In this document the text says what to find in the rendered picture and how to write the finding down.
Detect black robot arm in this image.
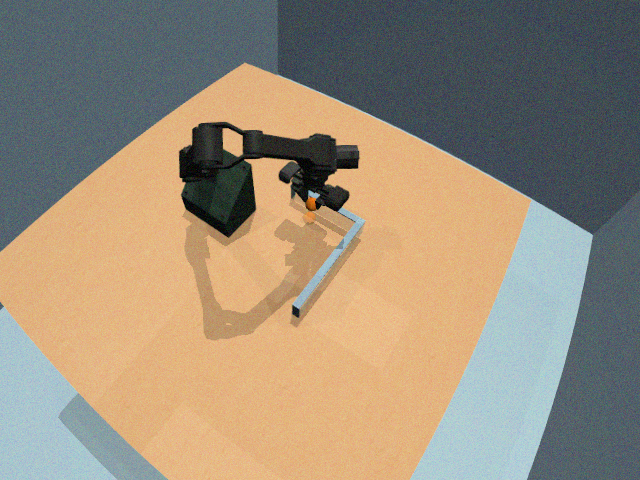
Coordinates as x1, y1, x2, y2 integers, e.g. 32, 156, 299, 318
179, 122, 359, 183

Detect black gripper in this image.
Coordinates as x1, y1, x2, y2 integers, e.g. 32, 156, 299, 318
278, 161, 350, 211

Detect low clear corner walls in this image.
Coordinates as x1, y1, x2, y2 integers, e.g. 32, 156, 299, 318
292, 189, 365, 317

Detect light blue flat bar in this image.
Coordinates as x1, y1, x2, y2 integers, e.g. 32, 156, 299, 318
292, 190, 366, 318

